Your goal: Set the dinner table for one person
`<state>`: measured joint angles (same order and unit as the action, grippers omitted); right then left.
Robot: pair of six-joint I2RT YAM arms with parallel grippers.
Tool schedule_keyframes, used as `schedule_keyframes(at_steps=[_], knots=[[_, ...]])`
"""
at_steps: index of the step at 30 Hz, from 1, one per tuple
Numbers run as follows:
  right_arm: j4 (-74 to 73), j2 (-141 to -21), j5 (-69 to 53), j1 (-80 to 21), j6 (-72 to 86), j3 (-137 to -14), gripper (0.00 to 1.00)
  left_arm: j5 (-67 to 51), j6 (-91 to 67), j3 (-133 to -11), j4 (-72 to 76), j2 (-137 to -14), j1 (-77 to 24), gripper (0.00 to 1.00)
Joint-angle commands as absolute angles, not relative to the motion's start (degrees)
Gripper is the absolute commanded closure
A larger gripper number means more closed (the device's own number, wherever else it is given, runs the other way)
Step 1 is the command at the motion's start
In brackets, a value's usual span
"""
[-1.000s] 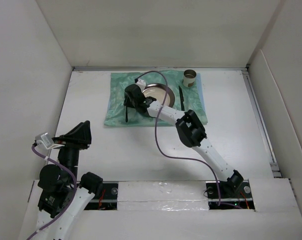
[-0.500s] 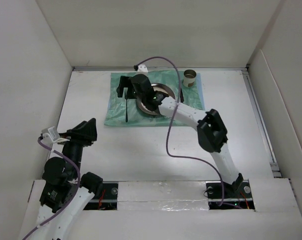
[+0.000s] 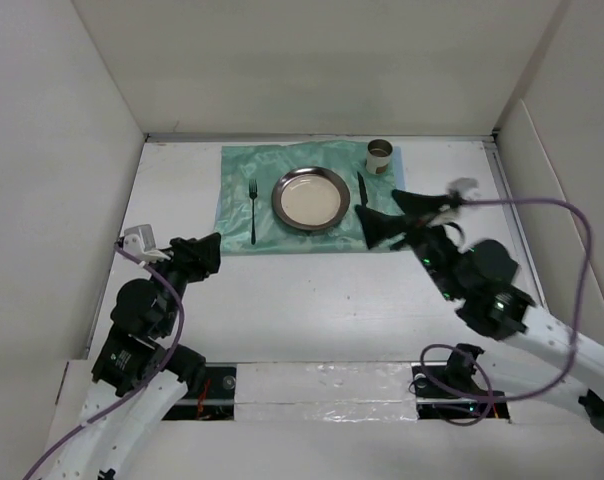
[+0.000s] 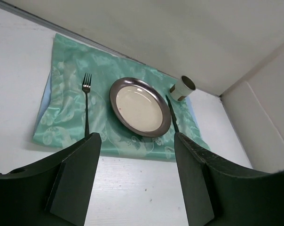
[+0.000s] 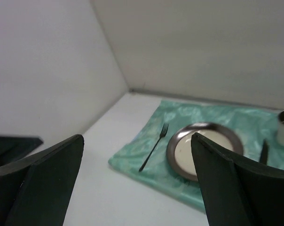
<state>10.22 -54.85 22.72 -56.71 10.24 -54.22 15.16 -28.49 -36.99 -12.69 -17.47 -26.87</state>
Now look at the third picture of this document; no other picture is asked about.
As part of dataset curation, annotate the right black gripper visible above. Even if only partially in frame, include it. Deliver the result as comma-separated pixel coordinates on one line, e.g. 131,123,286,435
354,189,465,302

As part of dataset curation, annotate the stainless steel plate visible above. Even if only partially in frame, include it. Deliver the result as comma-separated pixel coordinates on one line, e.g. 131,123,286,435
271,166,351,232

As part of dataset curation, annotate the black table knife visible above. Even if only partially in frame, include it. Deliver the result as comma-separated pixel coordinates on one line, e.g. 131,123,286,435
357,172,369,207

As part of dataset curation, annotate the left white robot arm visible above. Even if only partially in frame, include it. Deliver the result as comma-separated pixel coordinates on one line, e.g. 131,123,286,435
42,225,221,479

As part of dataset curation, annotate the green patterned cloth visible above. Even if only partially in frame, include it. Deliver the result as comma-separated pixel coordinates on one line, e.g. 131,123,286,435
214,140,405,255

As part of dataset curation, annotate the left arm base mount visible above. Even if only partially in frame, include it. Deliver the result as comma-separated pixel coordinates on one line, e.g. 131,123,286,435
163,363,237,421

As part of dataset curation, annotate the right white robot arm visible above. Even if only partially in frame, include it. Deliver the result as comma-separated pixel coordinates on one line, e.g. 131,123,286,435
355,189,604,435

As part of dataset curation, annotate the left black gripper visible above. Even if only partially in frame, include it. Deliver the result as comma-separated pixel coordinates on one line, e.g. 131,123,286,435
144,230,220,334

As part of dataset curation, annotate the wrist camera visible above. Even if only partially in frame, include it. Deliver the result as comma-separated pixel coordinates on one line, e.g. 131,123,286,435
446,177,481,220
122,224,156,259

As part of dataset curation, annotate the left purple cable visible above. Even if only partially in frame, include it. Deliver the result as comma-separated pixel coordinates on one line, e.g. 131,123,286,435
19,239,186,480

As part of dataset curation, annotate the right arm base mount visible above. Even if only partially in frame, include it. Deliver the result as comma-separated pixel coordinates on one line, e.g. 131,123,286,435
408,343,511,427

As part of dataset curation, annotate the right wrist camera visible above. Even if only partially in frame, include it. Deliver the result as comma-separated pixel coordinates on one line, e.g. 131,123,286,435
446,177,481,220

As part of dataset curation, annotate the stainless steel cup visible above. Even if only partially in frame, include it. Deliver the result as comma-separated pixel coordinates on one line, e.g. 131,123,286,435
365,139,394,175

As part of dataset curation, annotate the dark metal fork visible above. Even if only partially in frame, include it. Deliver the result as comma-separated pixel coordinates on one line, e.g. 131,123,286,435
249,179,258,245

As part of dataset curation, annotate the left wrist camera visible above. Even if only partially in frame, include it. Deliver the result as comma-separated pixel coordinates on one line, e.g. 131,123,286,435
122,224,156,259

